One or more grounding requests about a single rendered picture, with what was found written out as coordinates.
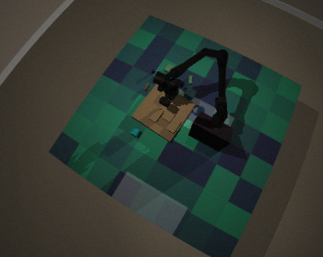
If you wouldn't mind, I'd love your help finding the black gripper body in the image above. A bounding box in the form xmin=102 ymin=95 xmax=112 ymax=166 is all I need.
xmin=159 ymin=79 xmax=185 ymax=108

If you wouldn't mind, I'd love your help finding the teal cube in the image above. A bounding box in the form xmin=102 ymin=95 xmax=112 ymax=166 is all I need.
xmin=130 ymin=127 xmax=140 ymax=137

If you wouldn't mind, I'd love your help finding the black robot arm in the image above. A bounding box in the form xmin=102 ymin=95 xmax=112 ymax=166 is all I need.
xmin=153 ymin=48 xmax=229 ymax=129

